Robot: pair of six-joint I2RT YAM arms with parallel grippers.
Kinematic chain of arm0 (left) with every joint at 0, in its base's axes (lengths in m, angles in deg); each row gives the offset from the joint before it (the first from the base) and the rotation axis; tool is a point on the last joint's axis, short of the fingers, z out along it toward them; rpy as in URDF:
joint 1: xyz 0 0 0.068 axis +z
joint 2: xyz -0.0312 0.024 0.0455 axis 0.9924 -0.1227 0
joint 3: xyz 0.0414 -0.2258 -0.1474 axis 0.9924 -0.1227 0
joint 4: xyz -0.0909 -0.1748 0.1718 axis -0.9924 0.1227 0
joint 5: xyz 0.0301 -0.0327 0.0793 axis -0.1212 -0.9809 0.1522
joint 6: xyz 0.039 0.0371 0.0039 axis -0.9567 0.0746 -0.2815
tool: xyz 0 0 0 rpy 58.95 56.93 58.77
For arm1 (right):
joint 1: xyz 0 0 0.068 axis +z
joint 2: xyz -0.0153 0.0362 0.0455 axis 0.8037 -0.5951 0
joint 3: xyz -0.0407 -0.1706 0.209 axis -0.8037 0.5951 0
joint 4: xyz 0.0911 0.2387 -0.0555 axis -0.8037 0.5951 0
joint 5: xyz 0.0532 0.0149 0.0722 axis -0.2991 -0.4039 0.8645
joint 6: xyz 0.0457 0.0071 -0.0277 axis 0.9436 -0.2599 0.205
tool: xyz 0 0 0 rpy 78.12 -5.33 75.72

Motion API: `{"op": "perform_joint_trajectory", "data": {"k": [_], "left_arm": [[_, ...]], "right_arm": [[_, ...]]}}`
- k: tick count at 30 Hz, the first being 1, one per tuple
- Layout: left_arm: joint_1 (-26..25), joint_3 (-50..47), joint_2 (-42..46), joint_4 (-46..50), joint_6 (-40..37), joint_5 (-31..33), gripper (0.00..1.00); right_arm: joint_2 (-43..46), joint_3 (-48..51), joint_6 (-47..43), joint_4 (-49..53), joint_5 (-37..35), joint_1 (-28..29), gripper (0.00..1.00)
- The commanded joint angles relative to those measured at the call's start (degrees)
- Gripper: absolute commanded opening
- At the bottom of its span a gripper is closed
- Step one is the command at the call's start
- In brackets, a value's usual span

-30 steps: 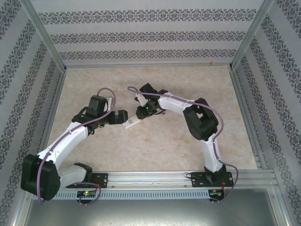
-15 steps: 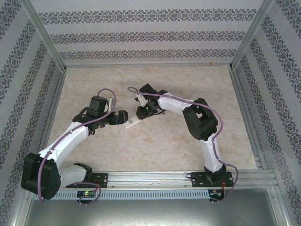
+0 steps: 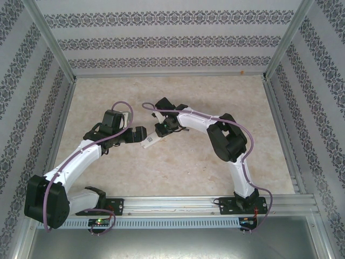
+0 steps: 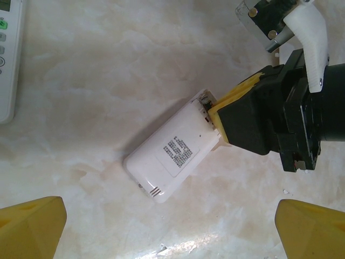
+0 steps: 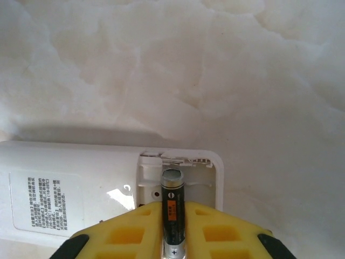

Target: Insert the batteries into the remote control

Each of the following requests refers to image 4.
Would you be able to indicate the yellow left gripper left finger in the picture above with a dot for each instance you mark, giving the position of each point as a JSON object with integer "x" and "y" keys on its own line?
{"x": 29, "y": 232}

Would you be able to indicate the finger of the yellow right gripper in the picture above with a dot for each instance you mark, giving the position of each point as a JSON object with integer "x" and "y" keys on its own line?
{"x": 250, "y": 121}
{"x": 242, "y": 89}

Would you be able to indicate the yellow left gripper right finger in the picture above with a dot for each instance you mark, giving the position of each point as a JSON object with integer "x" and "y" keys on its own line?
{"x": 315, "y": 234}

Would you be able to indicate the white remote with printed label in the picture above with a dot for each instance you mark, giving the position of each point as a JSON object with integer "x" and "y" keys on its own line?
{"x": 151, "y": 167}

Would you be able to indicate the white remote with display buttons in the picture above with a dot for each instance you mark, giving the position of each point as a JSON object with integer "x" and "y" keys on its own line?
{"x": 13, "y": 81}

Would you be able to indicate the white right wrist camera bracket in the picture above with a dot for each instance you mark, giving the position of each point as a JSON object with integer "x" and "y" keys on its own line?
{"x": 312, "y": 40}

